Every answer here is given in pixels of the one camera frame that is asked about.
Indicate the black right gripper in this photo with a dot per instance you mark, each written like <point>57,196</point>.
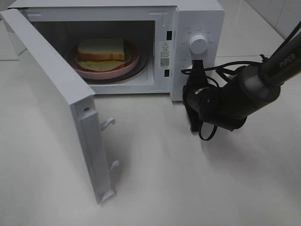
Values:
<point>202,100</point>

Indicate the white microwave knob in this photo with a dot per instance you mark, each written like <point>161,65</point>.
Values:
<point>198,43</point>
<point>188,70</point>

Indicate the pink round plate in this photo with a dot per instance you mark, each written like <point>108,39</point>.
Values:
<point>71,59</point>

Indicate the white bread sandwich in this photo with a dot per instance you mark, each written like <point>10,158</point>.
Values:
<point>103,54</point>

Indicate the white microwave door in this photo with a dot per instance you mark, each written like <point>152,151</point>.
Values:
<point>66,101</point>

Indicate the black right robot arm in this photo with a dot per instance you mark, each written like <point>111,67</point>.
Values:
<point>225,95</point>

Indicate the white warning sticker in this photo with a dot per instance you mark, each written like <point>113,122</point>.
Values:
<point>165,53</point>

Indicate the glass microwave turntable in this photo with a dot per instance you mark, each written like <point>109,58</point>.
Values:
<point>137,70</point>

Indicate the white microwave oven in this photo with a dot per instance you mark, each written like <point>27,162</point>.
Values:
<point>145,23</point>

